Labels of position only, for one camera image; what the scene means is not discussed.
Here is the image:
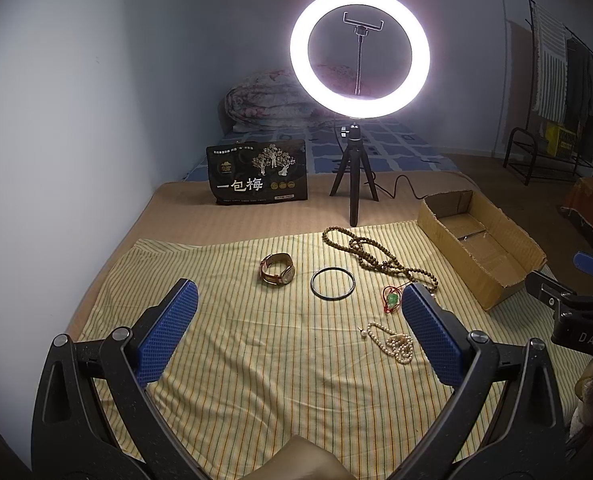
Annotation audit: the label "red strap wristwatch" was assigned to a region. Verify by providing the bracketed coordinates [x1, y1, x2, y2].
[258, 252, 295, 286]

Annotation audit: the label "right hand gloved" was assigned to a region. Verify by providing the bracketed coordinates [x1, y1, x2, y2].
[574, 358, 593, 427]

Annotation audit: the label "cardboard box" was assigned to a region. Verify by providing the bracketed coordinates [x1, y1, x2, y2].
[417, 190, 547, 311]

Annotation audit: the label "black clothes rack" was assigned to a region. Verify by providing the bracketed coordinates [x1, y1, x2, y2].
[503, 0, 593, 184]

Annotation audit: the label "yellow box on rack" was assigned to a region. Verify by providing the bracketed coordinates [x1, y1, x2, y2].
[545, 122, 577, 159]

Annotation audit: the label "dark hanging clothes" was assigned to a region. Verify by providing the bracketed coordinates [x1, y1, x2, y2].
[563, 37, 593, 160]

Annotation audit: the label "striped white towel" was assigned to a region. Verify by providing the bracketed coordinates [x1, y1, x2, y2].
[532, 2, 568, 124]

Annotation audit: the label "tan bed mattress cover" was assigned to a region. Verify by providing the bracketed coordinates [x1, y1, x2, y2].
[66, 170, 478, 337]

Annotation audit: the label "blue patterned bed sheet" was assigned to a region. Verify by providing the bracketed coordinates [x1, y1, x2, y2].
[183, 119, 459, 181]

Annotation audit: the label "black tripod stand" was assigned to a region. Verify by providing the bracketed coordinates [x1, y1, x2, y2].
[330, 122, 379, 226]

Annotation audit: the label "black snack bag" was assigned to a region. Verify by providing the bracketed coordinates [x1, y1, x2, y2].
[206, 140, 309, 205]

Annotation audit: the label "phone holder clamp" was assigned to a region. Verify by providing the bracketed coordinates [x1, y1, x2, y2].
[342, 12, 385, 37]

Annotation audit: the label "folded floral quilt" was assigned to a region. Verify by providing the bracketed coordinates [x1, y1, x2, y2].
[222, 62, 373, 131]

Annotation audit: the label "green jade pendant red cord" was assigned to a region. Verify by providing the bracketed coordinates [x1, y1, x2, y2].
[381, 284, 410, 316]

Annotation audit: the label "brown wooden bead necklace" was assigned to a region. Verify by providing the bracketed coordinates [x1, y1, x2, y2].
[321, 225, 440, 291]

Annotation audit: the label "black power cable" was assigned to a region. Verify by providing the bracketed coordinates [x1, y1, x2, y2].
[333, 123, 480, 201]

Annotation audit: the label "dark bangle bracelet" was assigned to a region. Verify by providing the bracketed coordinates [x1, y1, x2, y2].
[309, 266, 357, 302]

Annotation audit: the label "white ring light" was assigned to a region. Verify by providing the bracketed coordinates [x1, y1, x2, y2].
[289, 0, 431, 119]

